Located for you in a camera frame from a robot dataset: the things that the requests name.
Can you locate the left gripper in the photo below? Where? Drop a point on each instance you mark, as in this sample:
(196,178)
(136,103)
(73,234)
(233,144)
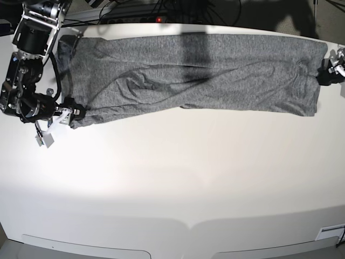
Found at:
(331,70)

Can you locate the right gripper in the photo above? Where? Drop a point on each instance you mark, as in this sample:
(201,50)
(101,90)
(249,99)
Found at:
(68,115)

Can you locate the grey T-shirt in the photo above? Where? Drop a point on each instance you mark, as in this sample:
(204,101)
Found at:
(122,78)

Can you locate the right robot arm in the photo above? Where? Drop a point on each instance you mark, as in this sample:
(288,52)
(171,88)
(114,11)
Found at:
(34,38)

